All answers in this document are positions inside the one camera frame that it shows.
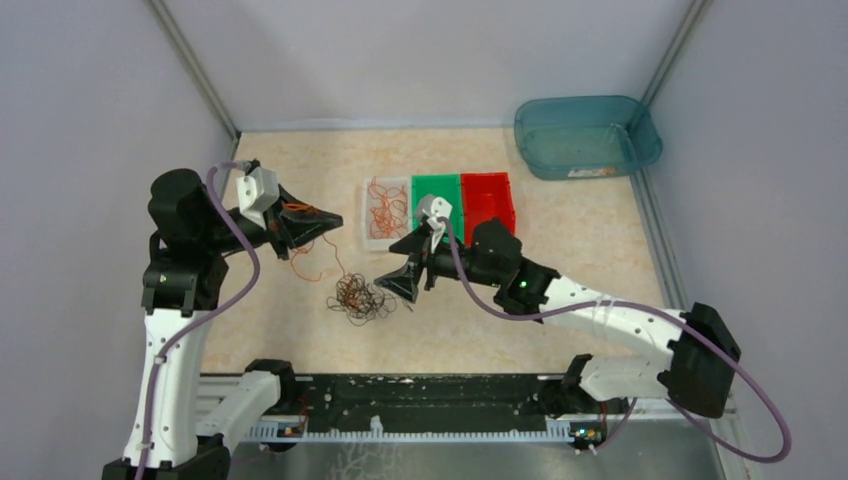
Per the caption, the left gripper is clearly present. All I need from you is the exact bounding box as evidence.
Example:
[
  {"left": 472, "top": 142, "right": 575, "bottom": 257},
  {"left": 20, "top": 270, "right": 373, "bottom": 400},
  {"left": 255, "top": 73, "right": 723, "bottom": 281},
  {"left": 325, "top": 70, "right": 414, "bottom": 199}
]
[{"left": 200, "top": 182, "right": 344, "bottom": 260}]

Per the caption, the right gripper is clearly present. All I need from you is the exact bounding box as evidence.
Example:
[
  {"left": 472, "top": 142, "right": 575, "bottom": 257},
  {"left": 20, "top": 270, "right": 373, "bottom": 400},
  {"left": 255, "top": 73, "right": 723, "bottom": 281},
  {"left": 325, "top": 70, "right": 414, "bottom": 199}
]
[{"left": 375, "top": 223, "right": 503, "bottom": 303}]

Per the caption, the orange black cable bundle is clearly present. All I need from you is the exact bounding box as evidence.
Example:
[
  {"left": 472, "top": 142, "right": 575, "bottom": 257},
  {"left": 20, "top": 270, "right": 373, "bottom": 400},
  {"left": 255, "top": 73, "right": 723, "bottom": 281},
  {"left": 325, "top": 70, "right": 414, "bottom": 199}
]
[{"left": 325, "top": 271, "right": 415, "bottom": 326}]

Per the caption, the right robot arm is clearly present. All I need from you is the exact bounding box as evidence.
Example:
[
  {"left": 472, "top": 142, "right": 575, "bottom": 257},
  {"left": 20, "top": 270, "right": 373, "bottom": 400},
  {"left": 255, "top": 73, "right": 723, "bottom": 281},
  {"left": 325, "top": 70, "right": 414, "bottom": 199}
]
[{"left": 376, "top": 219, "right": 741, "bottom": 418}]

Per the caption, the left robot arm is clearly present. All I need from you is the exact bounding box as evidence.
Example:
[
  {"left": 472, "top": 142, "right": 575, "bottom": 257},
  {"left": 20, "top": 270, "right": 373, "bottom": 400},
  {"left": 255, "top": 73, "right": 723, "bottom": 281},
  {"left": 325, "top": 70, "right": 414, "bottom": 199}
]
[{"left": 102, "top": 160, "right": 344, "bottom": 479}]

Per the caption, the white plastic bin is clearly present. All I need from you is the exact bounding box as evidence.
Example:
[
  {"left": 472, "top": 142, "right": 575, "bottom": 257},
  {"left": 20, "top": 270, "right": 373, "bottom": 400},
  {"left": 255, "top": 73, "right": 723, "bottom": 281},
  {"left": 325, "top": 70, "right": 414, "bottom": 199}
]
[{"left": 361, "top": 176, "right": 412, "bottom": 252}]

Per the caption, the green plastic bin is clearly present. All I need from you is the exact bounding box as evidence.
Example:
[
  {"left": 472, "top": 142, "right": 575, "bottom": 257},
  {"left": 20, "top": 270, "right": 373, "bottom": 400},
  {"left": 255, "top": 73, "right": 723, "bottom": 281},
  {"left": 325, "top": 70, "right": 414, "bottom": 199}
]
[{"left": 410, "top": 173, "right": 464, "bottom": 233}]

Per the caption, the red plastic bin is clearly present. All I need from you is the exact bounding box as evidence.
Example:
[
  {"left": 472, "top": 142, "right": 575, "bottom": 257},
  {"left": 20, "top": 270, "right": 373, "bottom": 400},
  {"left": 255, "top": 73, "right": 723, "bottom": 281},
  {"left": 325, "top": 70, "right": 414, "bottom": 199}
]
[{"left": 460, "top": 172, "right": 516, "bottom": 245}]

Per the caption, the teal translucent tub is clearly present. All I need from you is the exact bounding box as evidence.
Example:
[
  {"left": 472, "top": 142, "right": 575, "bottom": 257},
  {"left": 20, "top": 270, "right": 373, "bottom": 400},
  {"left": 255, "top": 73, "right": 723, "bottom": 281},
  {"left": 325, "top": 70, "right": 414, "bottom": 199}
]
[{"left": 513, "top": 95, "right": 664, "bottom": 181}]

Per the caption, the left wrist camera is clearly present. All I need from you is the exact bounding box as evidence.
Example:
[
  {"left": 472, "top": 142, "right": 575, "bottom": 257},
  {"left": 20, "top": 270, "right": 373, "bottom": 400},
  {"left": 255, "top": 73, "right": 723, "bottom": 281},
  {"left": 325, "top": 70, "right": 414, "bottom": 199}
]
[{"left": 236, "top": 167, "right": 280, "bottom": 229}]

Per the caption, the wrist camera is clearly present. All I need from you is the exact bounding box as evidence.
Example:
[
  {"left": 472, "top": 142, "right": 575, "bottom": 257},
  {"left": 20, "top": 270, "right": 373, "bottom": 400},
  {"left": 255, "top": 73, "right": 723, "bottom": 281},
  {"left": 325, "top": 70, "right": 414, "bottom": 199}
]
[
  {"left": 236, "top": 167, "right": 280, "bottom": 229},
  {"left": 415, "top": 194, "right": 453, "bottom": 253}
]

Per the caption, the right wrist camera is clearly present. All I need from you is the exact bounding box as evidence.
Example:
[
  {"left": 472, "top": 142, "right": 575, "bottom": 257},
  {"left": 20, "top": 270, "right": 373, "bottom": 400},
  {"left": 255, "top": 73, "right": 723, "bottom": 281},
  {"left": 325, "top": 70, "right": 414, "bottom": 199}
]
[{"left": 415, "top": 194, "right": 453, "bottom": 253}]

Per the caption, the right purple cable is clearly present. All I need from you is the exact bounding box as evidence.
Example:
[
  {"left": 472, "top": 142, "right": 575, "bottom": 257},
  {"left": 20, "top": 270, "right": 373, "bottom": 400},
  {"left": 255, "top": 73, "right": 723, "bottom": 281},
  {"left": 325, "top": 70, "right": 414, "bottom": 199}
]
[{"left": 437, "top": 215, "right": 793, "bottom": 465}]

